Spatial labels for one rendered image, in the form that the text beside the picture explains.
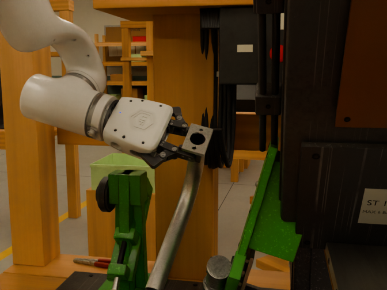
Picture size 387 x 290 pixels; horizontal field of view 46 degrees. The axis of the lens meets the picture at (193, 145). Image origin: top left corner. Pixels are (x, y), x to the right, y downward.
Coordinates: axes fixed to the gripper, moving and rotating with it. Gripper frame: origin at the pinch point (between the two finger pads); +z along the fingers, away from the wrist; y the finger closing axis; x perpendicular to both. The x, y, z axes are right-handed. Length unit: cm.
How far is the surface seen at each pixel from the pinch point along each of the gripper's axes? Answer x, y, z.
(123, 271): 22.5, -18.5, -7.2
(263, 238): -2.8, -13.8, 15.5
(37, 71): 18, 19, -45
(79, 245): 288, 59, -103
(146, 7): -5.4, 24.0, -18.1
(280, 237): -3.5, -13.1, 17.8
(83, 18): 716, 702, -488
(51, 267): 50, -16, -31
